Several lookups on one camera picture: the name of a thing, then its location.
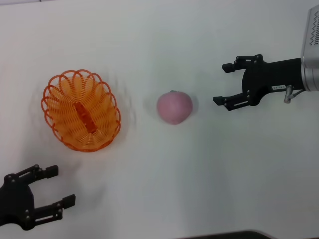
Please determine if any orange plastic wire basket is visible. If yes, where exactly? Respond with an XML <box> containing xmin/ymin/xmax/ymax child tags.
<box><xmin>40</xmin><ymin>69</ymin><xmax>122</xmax><ymax>152</ymax></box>

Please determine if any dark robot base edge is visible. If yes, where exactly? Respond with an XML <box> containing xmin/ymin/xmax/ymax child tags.
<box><xmin>174</xmin><ymin>230</ymin><xmax>273</xmax><ymax>239</ymax></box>

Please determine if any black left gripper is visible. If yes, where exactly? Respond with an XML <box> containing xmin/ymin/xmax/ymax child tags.
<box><xmin>0</xmin><ymin>164</ymin><xmax>76</xmax><ymax>231</ymax></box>

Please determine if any silver cable plug with cable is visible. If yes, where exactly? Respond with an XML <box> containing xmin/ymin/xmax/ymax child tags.
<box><xmin>282</xmin><ymin>85</ymin><xmax>305</xmax><ymax>104</ymax></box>

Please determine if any pink peach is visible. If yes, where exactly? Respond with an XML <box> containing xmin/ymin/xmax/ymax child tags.
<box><xmin>156</xmin><ymin>90</ymin><xmax>193</xmax><ymax>125</ymax></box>

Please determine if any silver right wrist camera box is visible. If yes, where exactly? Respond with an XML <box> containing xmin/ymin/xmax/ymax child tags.
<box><xmin>300</xmin><ymin>6</ymin><xmax>319</xmax><ymax>67</ymax></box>

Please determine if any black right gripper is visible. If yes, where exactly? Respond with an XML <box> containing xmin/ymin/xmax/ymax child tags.
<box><xmin>212</xmin><ymin>54</ymin><xmax>303</xmax><ymax>112</ymax></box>

